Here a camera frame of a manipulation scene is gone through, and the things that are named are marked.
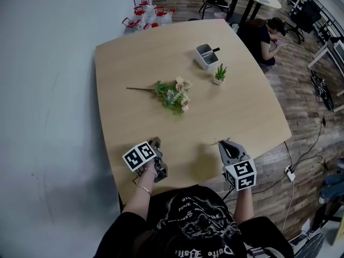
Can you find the person's right forearm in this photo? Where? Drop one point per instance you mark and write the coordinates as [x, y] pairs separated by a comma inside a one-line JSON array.
[[243, 206]]

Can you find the black metal railing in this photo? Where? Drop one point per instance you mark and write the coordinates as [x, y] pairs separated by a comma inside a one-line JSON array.
[[322, 7]]

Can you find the dark desk with white legs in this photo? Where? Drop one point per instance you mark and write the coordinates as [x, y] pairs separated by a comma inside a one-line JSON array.
[[329, 54]]

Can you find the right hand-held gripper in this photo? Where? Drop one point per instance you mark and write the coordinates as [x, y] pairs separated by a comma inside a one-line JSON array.
[[242, 173]]

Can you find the person's left forearm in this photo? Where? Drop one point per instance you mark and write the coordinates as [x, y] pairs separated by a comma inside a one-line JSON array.
[[139, 195]]

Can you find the large black office chair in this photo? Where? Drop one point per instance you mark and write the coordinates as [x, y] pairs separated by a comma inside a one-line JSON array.
[[305, 17]]

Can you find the artificial flower bouquet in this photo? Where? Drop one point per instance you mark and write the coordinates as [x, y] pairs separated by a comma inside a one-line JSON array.
[[172, 94]]

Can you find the white power strip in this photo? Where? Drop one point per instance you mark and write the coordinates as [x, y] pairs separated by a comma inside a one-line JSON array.
[[290, 174]]

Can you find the white pen holder box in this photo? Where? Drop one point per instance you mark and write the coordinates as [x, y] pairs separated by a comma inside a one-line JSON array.
[[205, 59]]

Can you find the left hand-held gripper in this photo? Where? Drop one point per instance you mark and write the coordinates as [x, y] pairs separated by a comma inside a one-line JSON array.
[[138, 156]]

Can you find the white microwave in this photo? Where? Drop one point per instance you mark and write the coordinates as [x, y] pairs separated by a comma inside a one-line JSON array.
[[339, 50]]

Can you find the light wooden square table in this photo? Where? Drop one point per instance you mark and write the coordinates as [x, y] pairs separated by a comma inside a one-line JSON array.
[[228, 111]]

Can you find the small potted green plant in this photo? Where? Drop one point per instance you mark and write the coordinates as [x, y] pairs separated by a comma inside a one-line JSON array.
[[219, 75]]

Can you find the person's black printed shirt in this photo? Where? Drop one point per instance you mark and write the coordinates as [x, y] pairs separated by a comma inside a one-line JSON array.
[[193, 219]]

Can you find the black marker pen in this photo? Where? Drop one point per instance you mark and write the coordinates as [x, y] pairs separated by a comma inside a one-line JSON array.
[[215, 49]]

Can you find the cluster of red-capped water jugs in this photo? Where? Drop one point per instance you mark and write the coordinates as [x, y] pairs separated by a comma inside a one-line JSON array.
[[150, 13]]

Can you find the dark wicker chair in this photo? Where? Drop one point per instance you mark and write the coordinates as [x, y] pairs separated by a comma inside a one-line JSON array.
[[215, 1]]

